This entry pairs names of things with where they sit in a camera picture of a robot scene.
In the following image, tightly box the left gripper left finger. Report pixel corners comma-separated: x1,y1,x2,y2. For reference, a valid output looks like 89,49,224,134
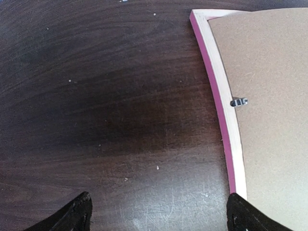
26,192,93,231

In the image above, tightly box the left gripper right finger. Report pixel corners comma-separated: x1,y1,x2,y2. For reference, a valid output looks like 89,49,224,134
227,193,291,231

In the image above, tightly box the brown backing board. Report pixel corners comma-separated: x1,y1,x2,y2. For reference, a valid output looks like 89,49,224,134
209,8,308,231

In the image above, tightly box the pink wooden picture frame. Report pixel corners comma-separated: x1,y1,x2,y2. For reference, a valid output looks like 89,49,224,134
190,9,246,193

